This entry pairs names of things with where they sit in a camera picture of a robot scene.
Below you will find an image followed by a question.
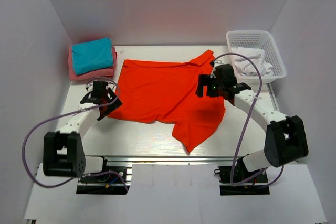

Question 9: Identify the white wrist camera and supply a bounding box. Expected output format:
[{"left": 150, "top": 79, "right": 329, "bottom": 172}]
[
  {"left": 85, "top": 81, "right": 94, "bottom": 92},
  {"left": 210, "top": 60, "right": 222, "bottom": 78}
]

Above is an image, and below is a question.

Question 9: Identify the crumpled white t-shirt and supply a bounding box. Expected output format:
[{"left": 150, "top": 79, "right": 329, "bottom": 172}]
[{"left": 232, "top": 47, "right": 274, "bottom": 77}]

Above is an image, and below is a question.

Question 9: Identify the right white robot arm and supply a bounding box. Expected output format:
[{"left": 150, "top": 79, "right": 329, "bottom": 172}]
[{"left": 196, "top": 64, "right": 309, "bottom": 182}]

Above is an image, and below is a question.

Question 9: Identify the orange polo shirt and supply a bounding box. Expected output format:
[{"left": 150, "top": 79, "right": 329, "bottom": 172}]
[{"left": 108, "top": 50, "right": 225, "bottom": 152}]

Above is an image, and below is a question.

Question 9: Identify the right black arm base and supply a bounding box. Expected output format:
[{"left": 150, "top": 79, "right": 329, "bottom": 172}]
[{"left": 214, "top": 155, "right": 271, "bottom": 196}]

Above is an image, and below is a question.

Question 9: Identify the folded pink t-shirt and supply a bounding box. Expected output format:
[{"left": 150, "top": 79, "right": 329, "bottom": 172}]
[{"left": 68, "top": 46, "right": 117, "bottom": 81}]

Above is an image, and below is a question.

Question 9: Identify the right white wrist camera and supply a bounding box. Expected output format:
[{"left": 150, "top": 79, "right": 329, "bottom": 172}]
[{"left": 210, "top": 60, "right": 222, "bottom": 78}]

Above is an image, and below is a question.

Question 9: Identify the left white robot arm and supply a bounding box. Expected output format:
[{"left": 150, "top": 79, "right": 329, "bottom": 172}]
[{"left": 43, "top": 81, "right": 122, "bottom": 182}]

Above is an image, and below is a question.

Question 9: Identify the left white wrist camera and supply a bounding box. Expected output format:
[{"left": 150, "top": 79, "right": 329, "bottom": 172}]
[{"left": 85, "top": 81, "right": 94, "bottom": 92}]

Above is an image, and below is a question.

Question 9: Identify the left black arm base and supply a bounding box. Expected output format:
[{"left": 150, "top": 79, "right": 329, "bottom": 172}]
[{"left": 76, "top": 157, "right": 132, "bottom": 195}]

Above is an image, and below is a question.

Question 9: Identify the folded teal t-shirt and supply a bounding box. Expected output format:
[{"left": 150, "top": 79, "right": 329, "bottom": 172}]
[{"left": 71, "top": 38, "right": 114, "bottom": 75}]

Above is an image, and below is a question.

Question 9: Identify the white plastic basket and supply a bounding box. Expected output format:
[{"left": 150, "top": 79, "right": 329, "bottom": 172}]
[{"left": 226, "top": 30, "right": 287, "bottom": 84}]

